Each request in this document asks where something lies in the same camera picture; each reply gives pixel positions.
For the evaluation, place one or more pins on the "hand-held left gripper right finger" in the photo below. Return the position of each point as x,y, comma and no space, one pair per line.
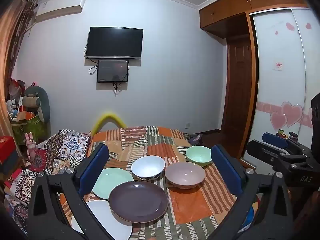
226,170

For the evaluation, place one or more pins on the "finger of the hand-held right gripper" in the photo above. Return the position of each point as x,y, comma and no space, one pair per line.
260,150
273,140

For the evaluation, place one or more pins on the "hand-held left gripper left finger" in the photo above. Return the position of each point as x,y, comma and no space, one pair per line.
93,170

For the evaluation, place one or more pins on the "green plate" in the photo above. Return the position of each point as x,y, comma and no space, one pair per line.
110,182

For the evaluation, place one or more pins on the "green bowl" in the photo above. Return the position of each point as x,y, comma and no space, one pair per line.
198,154

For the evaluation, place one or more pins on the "pink bowl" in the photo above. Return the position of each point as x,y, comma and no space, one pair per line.
185,175

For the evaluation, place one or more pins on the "white plate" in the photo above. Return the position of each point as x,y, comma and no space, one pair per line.
105,220

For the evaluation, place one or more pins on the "white bowl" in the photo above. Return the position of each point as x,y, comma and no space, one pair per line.
147,167

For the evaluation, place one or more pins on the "purple plate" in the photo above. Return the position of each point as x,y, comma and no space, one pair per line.
137,202

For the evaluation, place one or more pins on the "checkered patterned blanket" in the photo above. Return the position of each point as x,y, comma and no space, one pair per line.
65,150

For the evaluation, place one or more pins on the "purple bag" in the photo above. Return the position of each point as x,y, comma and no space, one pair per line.
197,138

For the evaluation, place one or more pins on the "yellow foam tube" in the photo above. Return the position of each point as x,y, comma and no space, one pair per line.
110,116

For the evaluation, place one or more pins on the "brown wooden door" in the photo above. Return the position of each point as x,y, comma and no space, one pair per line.
237,92

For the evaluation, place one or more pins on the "orange striped patchwork blanket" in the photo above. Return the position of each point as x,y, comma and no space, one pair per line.
155,142

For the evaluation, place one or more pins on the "pink rabbit figure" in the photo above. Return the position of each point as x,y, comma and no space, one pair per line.
30,143

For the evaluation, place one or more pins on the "red label sticker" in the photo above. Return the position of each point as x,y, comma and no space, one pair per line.
279,66

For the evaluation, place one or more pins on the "green bag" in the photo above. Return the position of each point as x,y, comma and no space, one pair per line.
28,130

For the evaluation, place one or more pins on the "wooden wardrobe with white doors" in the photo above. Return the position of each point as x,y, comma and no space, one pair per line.
280,55

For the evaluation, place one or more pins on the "grey plush toy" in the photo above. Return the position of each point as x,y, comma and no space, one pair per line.
37,100

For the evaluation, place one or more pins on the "red box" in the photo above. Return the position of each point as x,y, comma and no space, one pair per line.
6,147

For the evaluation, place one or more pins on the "brown dried twigs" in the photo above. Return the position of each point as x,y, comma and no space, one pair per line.
23,30

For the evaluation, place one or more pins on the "white air conditioner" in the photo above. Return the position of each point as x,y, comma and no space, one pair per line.
60,7

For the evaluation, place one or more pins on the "white wall outlet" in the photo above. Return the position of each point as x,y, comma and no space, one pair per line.
187,124

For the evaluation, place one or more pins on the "small black wall monitor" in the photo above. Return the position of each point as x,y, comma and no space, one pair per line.
112,70

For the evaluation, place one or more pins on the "black wall television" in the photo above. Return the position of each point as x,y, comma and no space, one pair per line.
114,42

